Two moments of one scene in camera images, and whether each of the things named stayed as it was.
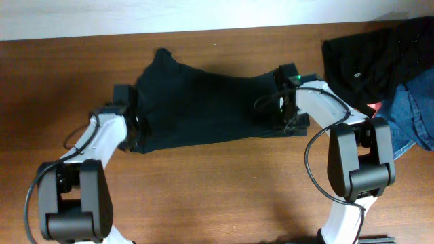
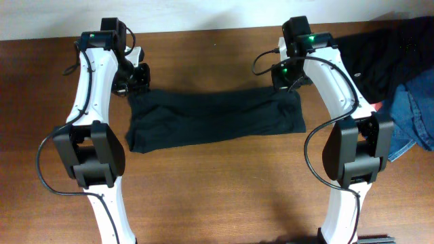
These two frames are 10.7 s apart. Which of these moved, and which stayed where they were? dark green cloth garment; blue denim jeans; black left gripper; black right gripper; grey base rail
Moved: black left gripper; dark green cloth garment; black right gripper
Stayed: blue denim jeans; grey base rail
